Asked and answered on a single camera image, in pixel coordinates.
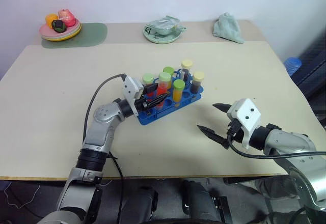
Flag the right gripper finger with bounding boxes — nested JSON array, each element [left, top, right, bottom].
[[212, 103, 233, 114], [196, 124, 230, 150]]

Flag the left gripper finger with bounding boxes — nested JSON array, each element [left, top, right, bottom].
[[146, 93, 169, 109], [142, 82, 158, 95]]

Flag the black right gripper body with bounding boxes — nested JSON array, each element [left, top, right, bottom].
[[225, 118, 247, 146]]

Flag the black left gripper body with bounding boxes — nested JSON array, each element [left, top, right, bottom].
[[133, 87, 154, 115]]

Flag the red tube green cap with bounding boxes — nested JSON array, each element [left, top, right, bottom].
[[142, 73, 155, 101], [155, 71, 172, 109]]

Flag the orange tube green cap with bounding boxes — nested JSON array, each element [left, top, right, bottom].
[[162, 66, 175, 91], [172, 79, 186, 104]]

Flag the brown tube cream cap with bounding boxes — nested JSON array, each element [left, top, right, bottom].
[[191, 71, 205, 94]]

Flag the blue test tube rack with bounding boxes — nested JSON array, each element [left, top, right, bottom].
[[137, 68, 204, 126]]

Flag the dark tube yellow cap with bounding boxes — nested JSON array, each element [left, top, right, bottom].
[[180, 59, 194, 81]]

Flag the light green saucer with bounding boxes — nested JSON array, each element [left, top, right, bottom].
[[142, 26, 182, 44]]

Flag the clear plastic bag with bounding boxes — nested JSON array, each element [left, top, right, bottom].
[[145, 15, 183, 31]]

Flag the gray rounded leg shape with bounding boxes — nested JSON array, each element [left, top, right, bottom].
[[134, 185, 159, 220], [181, 180, 215, 224]]

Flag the green placemat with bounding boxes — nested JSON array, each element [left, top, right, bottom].
[[41, 22, 108, 49]]

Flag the pale green cloth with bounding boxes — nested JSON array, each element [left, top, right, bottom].
[[212, 12, 245, 44]]

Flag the blue stacked cups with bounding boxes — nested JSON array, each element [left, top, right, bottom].
[[283, 57, 303, 76]]

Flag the pale green plate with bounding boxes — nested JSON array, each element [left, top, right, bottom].
[[40, 22, 82, 40]]

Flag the yellow plate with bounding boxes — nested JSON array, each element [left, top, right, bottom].
[[41, 25, 82, 42]]

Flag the dark chair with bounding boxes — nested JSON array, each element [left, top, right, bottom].
[[290, 38, 326, 128]]

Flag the pink toy peach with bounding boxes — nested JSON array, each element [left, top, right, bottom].
[[58, 9, 76, 27]]

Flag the dark green toy fruit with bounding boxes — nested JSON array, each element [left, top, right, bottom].
[[51, 19, 67, 33]]

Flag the pink plate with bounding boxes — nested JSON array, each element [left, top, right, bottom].
[[39, 17, 81, 38]]

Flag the orange toy fruit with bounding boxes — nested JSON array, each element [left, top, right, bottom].
[[45, 13, 60, 26]]

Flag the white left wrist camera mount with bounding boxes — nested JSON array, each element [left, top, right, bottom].
[[121, 75, 145, 117]]

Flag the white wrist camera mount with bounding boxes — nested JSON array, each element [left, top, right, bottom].
[[226, 98, 262, 150], [121, 75, 145, 117]]

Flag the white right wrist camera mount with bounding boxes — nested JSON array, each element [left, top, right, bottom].
[[226, 98, 262, 150]]

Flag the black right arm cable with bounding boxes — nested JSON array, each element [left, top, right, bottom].
[[227, 134, 326, 160]]

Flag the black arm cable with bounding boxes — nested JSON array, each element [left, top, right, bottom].
[[83, 73, 127, 145], [227, 134, 326, 160]]

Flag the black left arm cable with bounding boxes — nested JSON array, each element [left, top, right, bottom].
[[83, 73, 127, 145]]

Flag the thin black trailing cable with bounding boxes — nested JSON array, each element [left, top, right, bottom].
[[108, 152, 125, 224]]

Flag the black metal bracket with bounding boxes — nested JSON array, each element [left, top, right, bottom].
[[211, 195, 231, 224]]

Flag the thin white wire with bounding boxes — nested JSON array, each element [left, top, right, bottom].
[[5, 180, 41, 209]]

